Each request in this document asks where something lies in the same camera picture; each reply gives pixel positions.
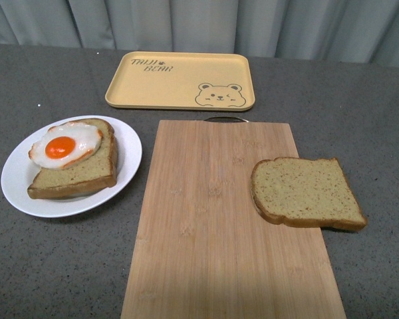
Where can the bread slice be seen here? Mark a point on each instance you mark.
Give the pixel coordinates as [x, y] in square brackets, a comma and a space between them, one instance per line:
[305, 193]
[93, 174]

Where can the white round plate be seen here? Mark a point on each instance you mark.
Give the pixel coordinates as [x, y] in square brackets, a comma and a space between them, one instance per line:
[19, 171]

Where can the bamboo cutting board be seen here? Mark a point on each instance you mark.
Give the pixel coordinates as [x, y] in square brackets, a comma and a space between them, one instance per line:
[202, 250]

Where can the yellow bear tray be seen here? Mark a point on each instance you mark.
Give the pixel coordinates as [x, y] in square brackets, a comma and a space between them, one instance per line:
[182, 81]

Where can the fake fried egg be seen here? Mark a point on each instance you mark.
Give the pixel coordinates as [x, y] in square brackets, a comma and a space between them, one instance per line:
[65, 145]

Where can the grey pleated curtain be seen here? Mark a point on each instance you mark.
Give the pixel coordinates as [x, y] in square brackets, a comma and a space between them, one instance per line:
[344, 31]

